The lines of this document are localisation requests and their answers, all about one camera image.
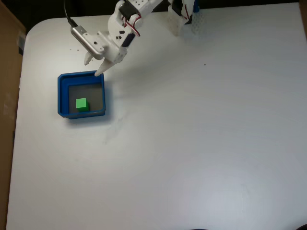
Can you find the blue base clamp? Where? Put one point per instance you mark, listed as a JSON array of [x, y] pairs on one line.
[[196, 6]]

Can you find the white perforated base bracket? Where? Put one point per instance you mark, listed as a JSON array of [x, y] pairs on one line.
[[175, 25], [197, 24]]

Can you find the blue open box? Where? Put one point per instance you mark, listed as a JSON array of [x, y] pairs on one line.
[[62, 95]]

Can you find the silver camera box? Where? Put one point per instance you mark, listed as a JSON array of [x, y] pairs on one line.
[[80, 38]]

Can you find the green cube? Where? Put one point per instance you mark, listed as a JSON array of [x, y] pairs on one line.
[[81, 103]]

